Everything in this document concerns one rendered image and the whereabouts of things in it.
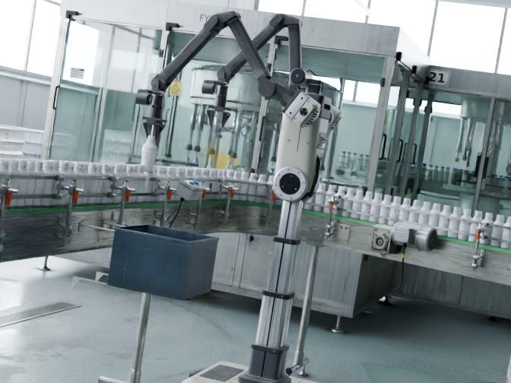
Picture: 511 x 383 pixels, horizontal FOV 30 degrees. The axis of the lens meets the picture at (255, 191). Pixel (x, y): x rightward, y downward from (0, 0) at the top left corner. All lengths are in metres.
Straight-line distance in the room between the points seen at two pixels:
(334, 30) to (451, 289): 2.95
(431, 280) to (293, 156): 4.99
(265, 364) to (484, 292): 4.90
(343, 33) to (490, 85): 2.14
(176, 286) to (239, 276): 3.95
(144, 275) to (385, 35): 4.07
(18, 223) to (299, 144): 1.43
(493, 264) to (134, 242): 2.16
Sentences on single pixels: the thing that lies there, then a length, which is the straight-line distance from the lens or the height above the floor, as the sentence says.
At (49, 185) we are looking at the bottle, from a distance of 3.53.
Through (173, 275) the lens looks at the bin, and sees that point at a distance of 3.54.
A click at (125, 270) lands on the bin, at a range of 3.62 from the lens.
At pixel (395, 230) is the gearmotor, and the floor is 0.99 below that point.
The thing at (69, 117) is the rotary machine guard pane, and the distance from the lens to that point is 8.07.
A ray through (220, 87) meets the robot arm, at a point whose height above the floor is 1.58.
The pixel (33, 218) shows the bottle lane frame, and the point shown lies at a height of 0.96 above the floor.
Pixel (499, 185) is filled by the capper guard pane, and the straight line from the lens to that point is 9.00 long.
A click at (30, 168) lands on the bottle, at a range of 3.44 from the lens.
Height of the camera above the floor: 1.35
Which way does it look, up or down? 3 degrees down
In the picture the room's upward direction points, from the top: 9 degrees clockwise
